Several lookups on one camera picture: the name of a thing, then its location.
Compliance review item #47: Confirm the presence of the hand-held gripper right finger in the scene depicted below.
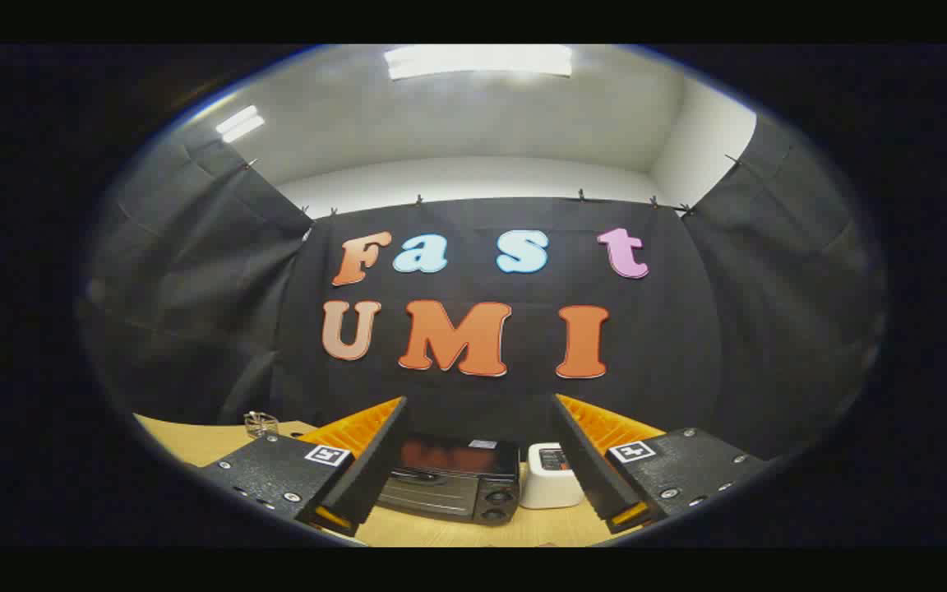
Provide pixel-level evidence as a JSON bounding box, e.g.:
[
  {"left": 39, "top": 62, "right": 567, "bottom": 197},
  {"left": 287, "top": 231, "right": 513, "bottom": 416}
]
[{"left": 552, "top": 394, "right": 768, "bottom": 534}]

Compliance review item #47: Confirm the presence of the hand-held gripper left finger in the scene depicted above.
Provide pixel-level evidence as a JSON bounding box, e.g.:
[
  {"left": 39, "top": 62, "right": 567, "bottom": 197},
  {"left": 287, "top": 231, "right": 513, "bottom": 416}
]
[{"left": 198, "top": 396, "right": 409, "bottom": 538}]

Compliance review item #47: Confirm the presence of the black toaster oven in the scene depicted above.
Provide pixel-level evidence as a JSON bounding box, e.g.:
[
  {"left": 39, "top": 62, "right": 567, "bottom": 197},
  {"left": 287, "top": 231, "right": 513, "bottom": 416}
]
[{"left": 375, "top": 433, "right": 521, "bottom": 525}]

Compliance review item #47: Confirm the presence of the white bread toaster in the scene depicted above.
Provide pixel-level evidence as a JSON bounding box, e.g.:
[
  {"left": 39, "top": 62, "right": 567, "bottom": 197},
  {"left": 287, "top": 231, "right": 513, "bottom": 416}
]
[{"left": 520, "top": 443, "right": 585, "bottom": 510}]

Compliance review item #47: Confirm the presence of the black backdrop cloth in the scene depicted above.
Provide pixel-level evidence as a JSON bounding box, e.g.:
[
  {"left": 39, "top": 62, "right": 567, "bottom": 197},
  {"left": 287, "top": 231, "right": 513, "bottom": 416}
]
[{"left": 79, "top": 115, "right": 885, "bottom": 461}]

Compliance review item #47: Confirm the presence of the ceiling light panel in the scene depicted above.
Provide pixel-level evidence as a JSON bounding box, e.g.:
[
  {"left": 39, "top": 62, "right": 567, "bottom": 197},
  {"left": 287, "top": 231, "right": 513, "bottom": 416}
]
[
  {"left": 215, "top": 105, "right": 266, "bottom": 144},
  {"left": 383, "top": 45, "right": 573, "bottom": 81}
]

